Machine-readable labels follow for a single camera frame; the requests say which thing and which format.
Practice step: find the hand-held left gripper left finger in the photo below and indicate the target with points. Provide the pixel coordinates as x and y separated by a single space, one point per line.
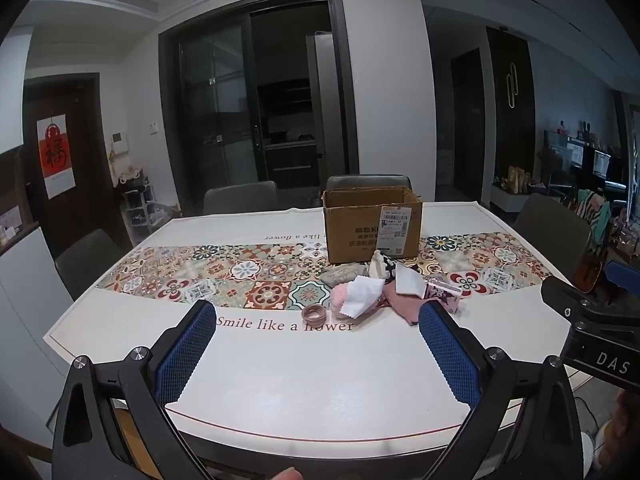
184 357

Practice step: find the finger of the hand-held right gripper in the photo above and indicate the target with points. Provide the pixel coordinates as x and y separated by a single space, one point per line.
567 297
624 275

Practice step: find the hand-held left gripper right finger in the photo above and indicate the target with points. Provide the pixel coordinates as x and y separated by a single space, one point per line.
448 357

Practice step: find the pink fuzzy towel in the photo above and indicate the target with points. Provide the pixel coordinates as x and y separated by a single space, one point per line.
402 307

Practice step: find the white thin cloth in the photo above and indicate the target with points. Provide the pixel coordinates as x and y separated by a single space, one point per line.
360 297

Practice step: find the pink headband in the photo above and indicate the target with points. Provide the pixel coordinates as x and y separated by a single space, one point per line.
313 314

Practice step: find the brown cardboard box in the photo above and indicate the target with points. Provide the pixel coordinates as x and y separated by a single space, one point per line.
352 232

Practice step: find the person's right hand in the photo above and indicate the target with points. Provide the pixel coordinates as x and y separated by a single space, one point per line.
631 412

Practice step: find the person's left hand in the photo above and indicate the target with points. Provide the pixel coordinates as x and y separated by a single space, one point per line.
289 475

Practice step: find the pink printed packet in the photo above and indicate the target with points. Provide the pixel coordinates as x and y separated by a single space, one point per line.
442 296

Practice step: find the colourful patterned cloth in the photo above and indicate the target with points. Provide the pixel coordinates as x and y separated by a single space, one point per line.
595 215

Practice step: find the grey dining chair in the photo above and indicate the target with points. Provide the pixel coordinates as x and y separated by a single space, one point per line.
240 199
550 227
367 182
87 262

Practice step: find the tile-pattern printed tablecloth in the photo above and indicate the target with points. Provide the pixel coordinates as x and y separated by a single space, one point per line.
280 385

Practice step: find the white fleece-lined sock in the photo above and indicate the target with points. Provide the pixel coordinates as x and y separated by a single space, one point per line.
382 265

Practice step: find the white low cabinet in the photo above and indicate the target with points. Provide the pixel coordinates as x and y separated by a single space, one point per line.
507 200

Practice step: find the dark cluttered display shelf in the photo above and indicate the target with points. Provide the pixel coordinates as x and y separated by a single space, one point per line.
585 160

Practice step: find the grey branch-print fabric pouch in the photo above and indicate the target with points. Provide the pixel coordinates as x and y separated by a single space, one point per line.
342 275

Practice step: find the white shoe rack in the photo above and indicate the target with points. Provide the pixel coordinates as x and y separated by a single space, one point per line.
137 205

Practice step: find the dark interior door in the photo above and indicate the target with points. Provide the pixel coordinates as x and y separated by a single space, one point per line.
467 120

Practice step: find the dark brown entry door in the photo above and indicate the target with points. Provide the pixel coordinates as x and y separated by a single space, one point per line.
82 170

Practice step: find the dark-framed sliding glass door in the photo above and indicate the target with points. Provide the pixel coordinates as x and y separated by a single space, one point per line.
225 110

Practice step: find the dark wall panel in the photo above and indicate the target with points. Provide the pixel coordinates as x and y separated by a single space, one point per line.
510 150

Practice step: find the gold loop wall ornament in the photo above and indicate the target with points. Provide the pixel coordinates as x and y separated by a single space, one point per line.
512 85

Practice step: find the white wall intercom panel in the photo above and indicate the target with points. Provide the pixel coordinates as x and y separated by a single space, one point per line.
120 141

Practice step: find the red and white wall calendar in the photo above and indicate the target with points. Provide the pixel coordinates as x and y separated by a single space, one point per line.
54 155

